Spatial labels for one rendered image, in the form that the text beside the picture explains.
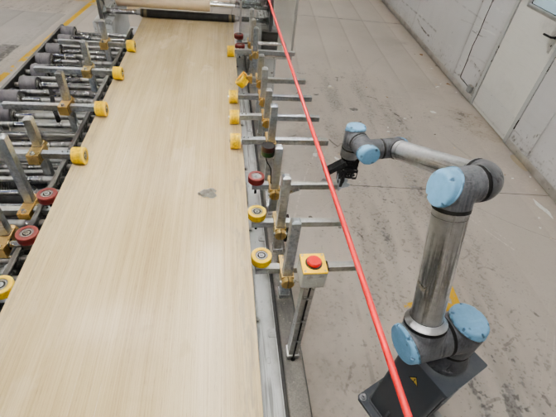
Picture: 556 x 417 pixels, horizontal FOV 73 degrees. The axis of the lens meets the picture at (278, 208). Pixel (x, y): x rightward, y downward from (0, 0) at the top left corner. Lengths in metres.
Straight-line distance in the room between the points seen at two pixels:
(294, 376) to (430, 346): 0.49
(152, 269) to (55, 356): 0.39
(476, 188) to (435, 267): 0.28
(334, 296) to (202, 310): 1.35
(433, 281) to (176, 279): 0.88
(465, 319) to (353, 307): 1.07
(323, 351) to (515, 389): 1.07
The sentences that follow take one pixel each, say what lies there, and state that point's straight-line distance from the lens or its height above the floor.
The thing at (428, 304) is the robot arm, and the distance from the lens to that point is 1.40.
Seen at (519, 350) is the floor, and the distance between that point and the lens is 2.84.
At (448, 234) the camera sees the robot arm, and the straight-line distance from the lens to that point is 1.26.
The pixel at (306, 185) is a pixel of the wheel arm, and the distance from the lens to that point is 1.90.
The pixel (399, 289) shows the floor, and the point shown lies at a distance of 2.72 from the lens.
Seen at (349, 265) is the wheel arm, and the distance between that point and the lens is 1.60.
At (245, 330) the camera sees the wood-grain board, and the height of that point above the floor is 0.90.
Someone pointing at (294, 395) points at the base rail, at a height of 0.70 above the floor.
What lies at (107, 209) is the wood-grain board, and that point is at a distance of 1.73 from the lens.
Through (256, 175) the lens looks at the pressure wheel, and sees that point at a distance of 1.83.
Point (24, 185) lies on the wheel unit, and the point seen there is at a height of 0.93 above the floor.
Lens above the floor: 2.03
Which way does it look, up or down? 42 degrees down
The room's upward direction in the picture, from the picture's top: 7 degrees clockwise
